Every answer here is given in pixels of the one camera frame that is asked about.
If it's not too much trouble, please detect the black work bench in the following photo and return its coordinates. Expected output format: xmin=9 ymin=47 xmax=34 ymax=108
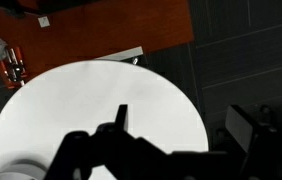
xmin=0 ymin=0 xmax=97 ymax=18

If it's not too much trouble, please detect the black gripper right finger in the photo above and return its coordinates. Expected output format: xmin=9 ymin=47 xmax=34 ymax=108
xmin=225 ymin=104 xmax=282 ymax=180

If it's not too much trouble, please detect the silver metal bowl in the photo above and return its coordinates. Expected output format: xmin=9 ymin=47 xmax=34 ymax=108
xmin=0 ymin=163 xmax=48 ymax=180

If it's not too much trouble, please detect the white table base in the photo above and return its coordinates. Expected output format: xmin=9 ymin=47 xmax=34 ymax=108
xmin=95 ymin=46 xmax=145 ymax=66

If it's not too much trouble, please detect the small white paper tag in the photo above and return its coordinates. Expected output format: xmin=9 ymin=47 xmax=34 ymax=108
xmin=37 ymin=15 xmax=51 ymax=28

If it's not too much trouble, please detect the orange handled black clamp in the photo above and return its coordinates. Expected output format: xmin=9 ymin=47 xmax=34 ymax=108
xmin=0 ymin=59 xmax=17 ymax=90
xmin=10 ymin=46 xmax=28 ymax=86

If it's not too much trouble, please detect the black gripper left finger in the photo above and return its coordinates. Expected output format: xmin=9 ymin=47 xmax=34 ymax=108
xmin=45 ymin=104 xmax=139 ymax=180

